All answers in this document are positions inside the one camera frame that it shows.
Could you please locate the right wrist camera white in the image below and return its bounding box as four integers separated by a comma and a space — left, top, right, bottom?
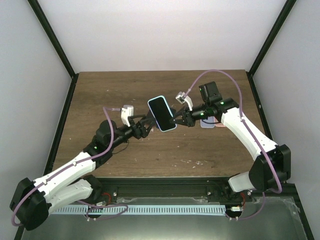
175, 91, 193, 111

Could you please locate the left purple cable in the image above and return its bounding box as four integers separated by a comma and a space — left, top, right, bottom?
11, 106, 130, 227

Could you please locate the left black frame post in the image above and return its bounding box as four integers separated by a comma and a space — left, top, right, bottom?
26, 0, 76, 78

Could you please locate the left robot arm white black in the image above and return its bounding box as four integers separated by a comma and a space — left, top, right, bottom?
9, 107, 156, 231

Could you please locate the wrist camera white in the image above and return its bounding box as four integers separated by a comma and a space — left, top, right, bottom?
175, 91, 193, 111
120, 104, 134, 127

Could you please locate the right black frame post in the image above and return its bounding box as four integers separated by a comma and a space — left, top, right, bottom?
246, 0, 297, 76

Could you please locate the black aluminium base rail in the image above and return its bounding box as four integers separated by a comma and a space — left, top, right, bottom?
82, 176, 296, 203

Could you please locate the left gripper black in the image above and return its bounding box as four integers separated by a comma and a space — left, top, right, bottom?
108, 114, 157, 151

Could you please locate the phone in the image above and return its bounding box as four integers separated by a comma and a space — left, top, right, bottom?
147, 95, 177, 132
200, 116, 216, 129

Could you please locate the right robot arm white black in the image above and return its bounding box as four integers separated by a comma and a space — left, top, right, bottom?
170, 81, 291, 202

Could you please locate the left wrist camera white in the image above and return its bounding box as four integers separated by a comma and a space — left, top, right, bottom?
120, 104, 134, 127

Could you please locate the light blue slotted cable duct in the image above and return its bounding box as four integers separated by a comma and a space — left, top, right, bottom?
53, 204, 226, 216

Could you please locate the black frame post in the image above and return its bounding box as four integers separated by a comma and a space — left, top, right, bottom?
246, 0, 297, 76
26, 0, 76, 78

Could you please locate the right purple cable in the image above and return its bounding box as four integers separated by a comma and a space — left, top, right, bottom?
184, 69, 283, 221

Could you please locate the clear acrylic sheet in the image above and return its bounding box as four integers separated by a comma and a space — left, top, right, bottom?
22, 197, 308, 240

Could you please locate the purple cable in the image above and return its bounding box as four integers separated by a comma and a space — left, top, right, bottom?
11, 106, 130, 227
184, 69, 283, 221

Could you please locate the pink phone case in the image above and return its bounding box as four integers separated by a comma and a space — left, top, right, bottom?
215, 122, 226, 128

